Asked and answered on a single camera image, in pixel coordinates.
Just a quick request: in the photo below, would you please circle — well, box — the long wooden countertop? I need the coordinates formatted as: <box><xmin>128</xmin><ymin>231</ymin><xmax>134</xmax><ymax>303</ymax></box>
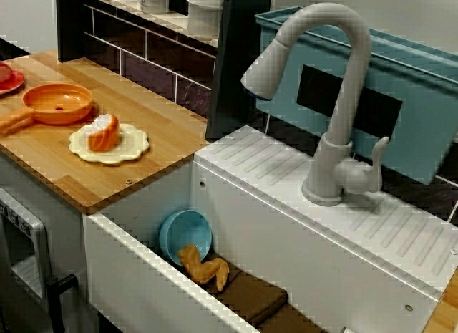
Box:
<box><xmin>0</xmin><ymin>49</ymin><xmax>211</xmax><ymax>215</ymax></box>

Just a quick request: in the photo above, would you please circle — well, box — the cream scalloped plate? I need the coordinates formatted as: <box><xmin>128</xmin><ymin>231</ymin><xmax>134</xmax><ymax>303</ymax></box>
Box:
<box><xmin>69</xmin><ymin>122</ymin><xmax>150</xmax><ymax>165</ymax></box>

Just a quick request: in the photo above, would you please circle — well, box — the plain white jar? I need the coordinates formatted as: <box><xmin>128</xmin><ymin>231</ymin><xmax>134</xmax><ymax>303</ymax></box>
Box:
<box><xmin>186</xmin><ymin>0</ymin><xmax>226</xmax><ymax>39</ymax></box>

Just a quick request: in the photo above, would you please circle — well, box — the brown toy chicken piece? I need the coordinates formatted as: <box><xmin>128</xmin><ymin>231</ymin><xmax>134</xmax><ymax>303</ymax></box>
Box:
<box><xmin>177</xmin><ymin>243</ymin><xmax>230</xmax><ymax>291</ymax></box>

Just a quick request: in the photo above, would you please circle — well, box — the brown sponge mat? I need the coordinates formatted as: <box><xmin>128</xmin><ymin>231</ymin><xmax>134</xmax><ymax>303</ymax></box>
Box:
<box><xmin>205</xmin><ymin>252</ymin><xmax>326</xmax><ymax>333</ymax></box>

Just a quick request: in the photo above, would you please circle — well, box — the teal plastic bin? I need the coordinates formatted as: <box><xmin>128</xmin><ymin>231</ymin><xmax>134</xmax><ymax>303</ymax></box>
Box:
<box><xmin>254</xmin><ymin>6</ymin><xmax>458</xmax><ymax>186</ymax></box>

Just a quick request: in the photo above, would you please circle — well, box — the short wooden countertop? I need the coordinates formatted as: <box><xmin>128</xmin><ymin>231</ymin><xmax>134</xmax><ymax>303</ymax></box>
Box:
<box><xmin>424</xmin><ymin>271</ymin><xmax>458</xmax><ymax>333</ymax></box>

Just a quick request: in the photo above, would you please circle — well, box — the white jar with print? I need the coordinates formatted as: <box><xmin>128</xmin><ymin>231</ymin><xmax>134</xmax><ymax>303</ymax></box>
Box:
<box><xmin>140</xmin><ymin>0</ymin><xmax>172</xmax><ymax>15</ymax></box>

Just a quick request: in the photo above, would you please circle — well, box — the black cabinet handle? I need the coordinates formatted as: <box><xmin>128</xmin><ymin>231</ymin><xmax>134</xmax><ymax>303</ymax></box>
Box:
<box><xmin>45</xmin><ymin>274</ymin><xmax>78</xmax><ymax>333</ymax></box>

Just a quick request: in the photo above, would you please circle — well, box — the grey toy dishwasher front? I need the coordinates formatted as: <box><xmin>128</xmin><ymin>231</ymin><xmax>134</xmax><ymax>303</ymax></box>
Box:
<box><xmin>0</xmin><ymin>188</ymin><xmax>54</xmax><ymax>333</ymax></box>

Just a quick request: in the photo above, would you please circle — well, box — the red round toy food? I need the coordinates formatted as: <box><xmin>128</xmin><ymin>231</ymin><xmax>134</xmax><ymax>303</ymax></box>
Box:
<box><xmin>0</xmin><ymin>60</ymin><xmax>14</xmax><ymax>84</ymax></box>

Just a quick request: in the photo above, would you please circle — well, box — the white toy kitchen cabinet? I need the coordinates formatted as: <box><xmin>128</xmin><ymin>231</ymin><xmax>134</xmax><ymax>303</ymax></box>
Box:
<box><xmin>0</xmin><ymin>150</ymin><xmax>87</xmax><ymax>333</ymax></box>

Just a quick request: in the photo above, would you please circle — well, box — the red plate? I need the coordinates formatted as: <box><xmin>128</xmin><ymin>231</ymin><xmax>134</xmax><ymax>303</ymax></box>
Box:
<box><xmin>0</xmin><ymin>68</ymin><xmax>26</xmax><ymax>96</ymax></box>

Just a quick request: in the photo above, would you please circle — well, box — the white toy sink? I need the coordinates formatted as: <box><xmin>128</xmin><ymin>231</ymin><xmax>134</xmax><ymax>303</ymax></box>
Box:
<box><xmin>82</xmin><ymin>125</ymin><xmax>458</xmax><ymax>333</ymax></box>

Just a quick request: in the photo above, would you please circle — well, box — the black upright post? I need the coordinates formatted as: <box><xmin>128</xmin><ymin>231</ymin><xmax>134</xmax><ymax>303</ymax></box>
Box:
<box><xmin>205</xmin><ymin>0</ymin><xmax>276</xmax><ymax>143</ymax></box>

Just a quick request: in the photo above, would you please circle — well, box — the light blue bowl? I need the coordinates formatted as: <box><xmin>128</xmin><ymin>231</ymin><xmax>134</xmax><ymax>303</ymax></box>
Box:
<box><xmin>158</xmin><ymin>209</ymin><xmax>213</xmax><ymax>267</ymax></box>

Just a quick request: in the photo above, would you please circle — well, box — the orange toy frying pan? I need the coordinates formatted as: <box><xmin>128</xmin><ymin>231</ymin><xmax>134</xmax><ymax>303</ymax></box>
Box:
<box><xmin>0</xmin><ymin>82</ymin><xmax>94</xmax><ymax>136</ymax></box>

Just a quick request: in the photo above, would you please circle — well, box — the grey toy faucet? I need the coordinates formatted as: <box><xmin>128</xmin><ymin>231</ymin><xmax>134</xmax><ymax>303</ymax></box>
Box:
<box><xmin>240</xmin><ymin>2</ymin><xmax>391</xmax><ymax>208</ymax></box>

